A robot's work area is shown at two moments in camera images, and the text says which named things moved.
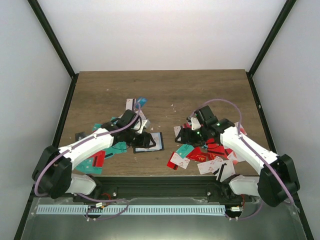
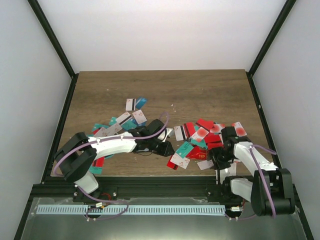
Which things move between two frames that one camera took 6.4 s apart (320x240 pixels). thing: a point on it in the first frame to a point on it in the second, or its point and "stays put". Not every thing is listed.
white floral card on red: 177,159 stays put
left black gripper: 144,141 to 164,152
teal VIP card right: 184,150 stays put
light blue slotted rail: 51,210 stays put
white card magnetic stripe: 130,104 stays put
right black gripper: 188,139 to 217,165
